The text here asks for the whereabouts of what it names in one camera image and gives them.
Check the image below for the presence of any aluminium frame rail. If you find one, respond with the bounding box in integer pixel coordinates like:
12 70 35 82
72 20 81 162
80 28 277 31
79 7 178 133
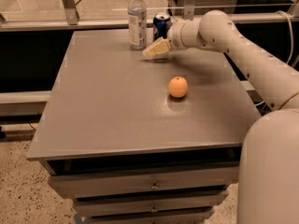
0 0 298 31

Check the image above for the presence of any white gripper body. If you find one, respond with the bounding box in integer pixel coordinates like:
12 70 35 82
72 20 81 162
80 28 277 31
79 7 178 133
167 20 191 49

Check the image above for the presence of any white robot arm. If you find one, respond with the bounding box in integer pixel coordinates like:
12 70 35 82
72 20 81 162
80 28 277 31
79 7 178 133
143 10 299 224

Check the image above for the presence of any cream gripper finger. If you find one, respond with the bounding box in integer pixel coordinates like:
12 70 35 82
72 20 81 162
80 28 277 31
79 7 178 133
142 37 171 58

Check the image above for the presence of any top grey drawer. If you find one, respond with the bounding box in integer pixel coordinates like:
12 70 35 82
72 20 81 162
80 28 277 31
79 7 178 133
50 166 238 198

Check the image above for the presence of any grey drawer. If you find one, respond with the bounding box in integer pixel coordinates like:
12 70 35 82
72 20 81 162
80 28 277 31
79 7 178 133
74 190 228 217
89 207 214 224
50 166 238 198

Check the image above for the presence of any blue pepsi can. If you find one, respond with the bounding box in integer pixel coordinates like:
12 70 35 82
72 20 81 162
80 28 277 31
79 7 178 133
153 13 172 40

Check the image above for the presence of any middle grey drawer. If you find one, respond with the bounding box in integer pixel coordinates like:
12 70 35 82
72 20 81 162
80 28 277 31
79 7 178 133
74 190 228 217

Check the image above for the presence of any orange fruit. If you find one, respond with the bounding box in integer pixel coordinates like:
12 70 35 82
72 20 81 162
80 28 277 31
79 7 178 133
168 77 188 98

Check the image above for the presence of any bottom grey drawer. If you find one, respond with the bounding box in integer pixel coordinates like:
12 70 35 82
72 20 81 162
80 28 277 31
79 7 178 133
89 207 214 224

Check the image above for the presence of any clear plastic water bottle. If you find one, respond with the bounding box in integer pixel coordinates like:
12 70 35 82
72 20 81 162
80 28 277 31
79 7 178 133
127 0 147 49

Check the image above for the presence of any white cable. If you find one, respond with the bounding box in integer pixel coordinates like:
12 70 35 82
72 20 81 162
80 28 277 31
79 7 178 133
276 10 299 68

